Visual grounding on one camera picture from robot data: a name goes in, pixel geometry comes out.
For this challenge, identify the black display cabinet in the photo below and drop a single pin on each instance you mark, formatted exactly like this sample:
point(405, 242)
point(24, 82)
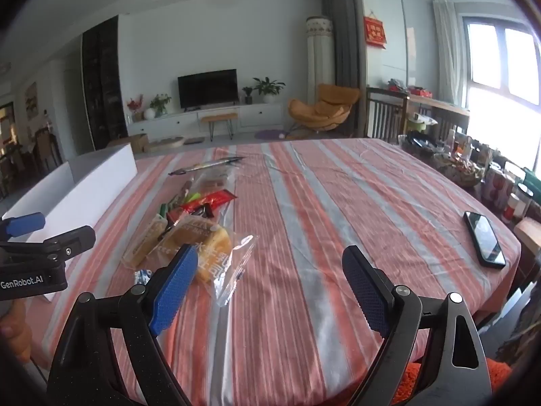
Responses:
point(103, 84)

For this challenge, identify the small blue white candy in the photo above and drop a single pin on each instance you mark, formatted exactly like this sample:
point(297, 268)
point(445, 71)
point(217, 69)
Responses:
point(143, 277)

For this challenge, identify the white round vase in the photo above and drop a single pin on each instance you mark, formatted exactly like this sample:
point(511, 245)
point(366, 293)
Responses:
point(150, 114)

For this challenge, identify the orange fleece clothing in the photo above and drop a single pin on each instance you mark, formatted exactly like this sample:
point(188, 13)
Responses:
point(448, 382)

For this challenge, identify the framed wall picture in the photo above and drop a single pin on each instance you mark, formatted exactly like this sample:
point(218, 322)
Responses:
point(32, 100)

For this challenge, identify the green plant in vase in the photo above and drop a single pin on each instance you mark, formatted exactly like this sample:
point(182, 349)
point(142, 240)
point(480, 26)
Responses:
point(160, 103)

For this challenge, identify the dark dining chair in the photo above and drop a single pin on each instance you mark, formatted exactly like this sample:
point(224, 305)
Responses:
point(48, 148)

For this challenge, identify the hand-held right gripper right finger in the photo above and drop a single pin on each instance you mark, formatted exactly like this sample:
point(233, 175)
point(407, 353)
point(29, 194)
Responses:
point(365, 292)

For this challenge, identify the grey curtain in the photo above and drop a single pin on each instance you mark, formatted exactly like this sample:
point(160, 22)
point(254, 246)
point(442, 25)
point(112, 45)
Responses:
point(344, 34)

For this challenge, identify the brown cardboard box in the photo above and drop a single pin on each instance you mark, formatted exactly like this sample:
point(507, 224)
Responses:
point(135, 143)

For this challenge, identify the purple floor mat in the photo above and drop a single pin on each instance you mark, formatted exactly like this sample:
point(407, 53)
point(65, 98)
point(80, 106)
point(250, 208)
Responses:
point(268, 134)

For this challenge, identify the striped tablecloth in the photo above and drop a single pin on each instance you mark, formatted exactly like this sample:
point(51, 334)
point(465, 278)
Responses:
point(296, 220)

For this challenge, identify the dark wooden chair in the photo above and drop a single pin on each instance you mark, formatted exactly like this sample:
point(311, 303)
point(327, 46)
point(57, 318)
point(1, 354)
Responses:
point(384, 112)

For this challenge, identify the large potted plant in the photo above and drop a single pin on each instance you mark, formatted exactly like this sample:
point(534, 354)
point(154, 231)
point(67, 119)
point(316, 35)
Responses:
point(268, 89)

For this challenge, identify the green white snack packet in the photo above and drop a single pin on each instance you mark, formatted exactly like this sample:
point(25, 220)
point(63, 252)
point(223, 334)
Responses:
point(163, 211)

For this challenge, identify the small potted plant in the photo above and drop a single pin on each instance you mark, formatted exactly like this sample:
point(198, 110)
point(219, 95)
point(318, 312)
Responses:
point(247, 95)

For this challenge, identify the white curtain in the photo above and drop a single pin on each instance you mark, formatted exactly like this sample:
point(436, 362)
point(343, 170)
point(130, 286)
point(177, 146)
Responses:
point(450, 50)

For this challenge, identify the wooden bench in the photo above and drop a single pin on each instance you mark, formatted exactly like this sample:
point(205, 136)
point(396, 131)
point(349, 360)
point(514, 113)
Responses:
point(219, 117)

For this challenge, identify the small clear bread packet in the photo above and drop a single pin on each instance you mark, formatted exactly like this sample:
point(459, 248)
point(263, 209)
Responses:
point(143, 241)

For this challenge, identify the row of jars and cans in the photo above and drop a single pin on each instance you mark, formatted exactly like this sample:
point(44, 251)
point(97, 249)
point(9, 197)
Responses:
point(511, 194)

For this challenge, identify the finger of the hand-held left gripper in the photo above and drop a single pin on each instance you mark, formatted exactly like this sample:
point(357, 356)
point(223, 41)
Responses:
point(67, 239)
point(25, 224)

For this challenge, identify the large clear bread packet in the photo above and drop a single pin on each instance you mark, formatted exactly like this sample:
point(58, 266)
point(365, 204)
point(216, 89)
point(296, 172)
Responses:
point(211, 245)

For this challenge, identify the white television cabinet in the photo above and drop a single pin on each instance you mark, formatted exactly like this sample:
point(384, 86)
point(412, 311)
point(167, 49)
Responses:
point(258, 116)

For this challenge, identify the window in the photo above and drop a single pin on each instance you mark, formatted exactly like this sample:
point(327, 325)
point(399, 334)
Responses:
point(507, 76)

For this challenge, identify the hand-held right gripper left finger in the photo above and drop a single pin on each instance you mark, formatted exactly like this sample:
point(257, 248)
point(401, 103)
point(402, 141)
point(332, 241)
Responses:
point(175, 292)

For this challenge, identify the red flowers in vase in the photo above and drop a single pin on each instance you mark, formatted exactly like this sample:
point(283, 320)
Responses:
point(135, 108)

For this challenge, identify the wicker basket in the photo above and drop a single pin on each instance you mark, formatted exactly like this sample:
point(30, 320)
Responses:
point(458, 169)

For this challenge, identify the black smartphone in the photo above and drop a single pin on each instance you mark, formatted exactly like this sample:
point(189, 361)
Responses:
point(484, 239)

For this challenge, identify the white tower air conditioner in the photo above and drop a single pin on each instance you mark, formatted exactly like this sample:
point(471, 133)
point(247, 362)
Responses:
point(320, 50)

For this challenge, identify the red snack packet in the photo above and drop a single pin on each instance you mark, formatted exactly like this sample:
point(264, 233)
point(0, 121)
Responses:
point(211, 200)

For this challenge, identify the red wall calendar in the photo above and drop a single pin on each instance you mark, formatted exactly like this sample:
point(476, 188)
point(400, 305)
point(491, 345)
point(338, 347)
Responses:
point(375, 31)

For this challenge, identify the person's left forearm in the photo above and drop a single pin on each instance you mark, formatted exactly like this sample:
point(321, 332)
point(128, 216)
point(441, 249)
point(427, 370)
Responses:
point(15, 330)

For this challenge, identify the brown roll snack packet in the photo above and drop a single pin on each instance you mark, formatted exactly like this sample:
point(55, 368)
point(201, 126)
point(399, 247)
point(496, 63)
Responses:
point(185, 192)

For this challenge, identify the black television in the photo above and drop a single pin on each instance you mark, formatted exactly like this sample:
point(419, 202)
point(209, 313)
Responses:
point(207, 89)

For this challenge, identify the orange lounge chair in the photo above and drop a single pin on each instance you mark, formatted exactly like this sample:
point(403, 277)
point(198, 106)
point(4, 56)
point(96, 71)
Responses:
point(321, 110)

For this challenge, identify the white cardboard box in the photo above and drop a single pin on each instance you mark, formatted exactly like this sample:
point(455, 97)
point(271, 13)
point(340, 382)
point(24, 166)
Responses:
point(84, 190)

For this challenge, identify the wooden side table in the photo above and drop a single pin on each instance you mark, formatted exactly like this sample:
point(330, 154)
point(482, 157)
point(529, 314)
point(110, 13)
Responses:
point(439, 108)

